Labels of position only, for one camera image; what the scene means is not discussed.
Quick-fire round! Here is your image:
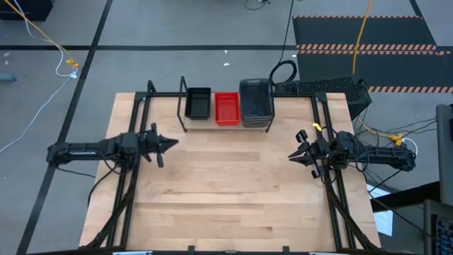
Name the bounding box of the red plastic mesh basket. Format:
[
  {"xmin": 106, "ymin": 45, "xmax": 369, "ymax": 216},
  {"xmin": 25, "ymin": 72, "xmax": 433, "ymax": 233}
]
[{"xmin": 214, "ymin": 91, "xmax": 241, "ymax": 126}]

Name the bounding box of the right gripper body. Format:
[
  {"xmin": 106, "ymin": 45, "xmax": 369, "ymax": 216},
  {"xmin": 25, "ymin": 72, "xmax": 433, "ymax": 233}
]
[{"xmin": 296, "ymin": 129, "xmax": 333, "ymax": 179}]

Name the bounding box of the yellow power cable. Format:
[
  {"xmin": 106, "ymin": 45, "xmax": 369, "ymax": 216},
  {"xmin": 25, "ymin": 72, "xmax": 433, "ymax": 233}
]
[
  {"xmin": 1, "ymin": 0, "xmax": 81, "ymax": 69},
  {"xmin": 352, "ymin": 0, "xmax": 407, "ymax": 148}
]

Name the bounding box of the black angled panel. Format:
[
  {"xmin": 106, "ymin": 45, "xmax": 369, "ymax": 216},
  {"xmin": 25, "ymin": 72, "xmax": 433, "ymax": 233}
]
[{"xmin": 369, "ymin": 181, "xmax": 442, "ymax": 213}]

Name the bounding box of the black hazard-striped floor mat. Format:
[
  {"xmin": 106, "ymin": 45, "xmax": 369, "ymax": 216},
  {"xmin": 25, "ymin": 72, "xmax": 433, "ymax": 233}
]
[
  {"xmin": 292, "ymin": 14, "xmax": 440, "ymax": 51},
  {"xmin": 296, "ymin": 49, "xmax": 453, "ymax": 94}
]

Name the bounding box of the black metal shelf frame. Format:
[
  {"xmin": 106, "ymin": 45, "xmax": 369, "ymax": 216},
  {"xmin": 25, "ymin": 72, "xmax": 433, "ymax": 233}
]
[{"xmin": 178, "ymin": 75, "xmax": 277, "ymax": 134}]

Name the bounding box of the black cabinet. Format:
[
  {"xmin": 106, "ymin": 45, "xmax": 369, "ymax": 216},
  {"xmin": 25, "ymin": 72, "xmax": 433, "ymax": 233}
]
[{"xmin": 0, "ymin": 0, "xmax": 55, "ymax": 21}]

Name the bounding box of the thick black looped cable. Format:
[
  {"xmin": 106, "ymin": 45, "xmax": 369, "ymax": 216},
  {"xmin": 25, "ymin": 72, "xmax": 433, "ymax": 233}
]
[{"xmin": 268, "ymin": 0, "xmax": 299, "ymax": 88}]

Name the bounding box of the black keyboard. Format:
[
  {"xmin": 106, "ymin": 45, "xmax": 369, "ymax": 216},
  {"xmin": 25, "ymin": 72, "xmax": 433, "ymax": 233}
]
[{"xmin": 433, "ymin": 214, "xmax": 453, "ymax": 255}]

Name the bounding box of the black plastic mesh basket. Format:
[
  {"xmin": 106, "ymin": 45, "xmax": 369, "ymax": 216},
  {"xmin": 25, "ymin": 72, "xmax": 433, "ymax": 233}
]
[{"xmin": 184, "ymin": 86, "xmax": 212, "ymax": 120}]

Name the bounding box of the black aluminium rig frame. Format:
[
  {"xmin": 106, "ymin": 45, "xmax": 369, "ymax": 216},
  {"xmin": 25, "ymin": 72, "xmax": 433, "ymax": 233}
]
[{"xmin": 79, "ymin": 79, "xmax": 382, "ymax": 255}]

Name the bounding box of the white looped cable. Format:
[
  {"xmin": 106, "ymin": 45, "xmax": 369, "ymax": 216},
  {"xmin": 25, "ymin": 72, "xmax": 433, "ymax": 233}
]
[{"xmin": 375, "ymin": 137, "xmax": 419, "ymax": 159}]

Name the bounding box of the white power cable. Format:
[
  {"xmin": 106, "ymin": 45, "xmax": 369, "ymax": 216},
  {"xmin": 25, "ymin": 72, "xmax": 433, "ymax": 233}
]
[{"xmin": 0, "ymin": 0, "xmax": 78, "ymax": 154}]

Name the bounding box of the white paper sheet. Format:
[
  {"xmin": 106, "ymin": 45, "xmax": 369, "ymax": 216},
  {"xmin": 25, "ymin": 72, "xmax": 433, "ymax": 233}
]
[{"xmin": 367, "ymin": 183, "xmax": 394, "ymax": 237}]

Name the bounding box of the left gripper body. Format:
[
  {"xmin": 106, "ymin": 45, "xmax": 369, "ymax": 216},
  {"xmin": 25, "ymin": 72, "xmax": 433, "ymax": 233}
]
[{"xmin": 137, "ymin": 123, "xmax": 164, "ymax": 169}]

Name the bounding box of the grey desk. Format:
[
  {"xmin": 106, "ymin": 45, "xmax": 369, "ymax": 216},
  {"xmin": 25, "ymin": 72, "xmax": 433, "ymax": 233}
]
[{"xmin": 435, "ymin": 103, "xmax": 453, "ymax": 208}]

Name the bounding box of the black perforated computer case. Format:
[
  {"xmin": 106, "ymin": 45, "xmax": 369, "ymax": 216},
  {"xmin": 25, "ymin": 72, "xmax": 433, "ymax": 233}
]
[{"xmin": 275, "ymin": 76, "xmax": 373, "ymax": 120}]

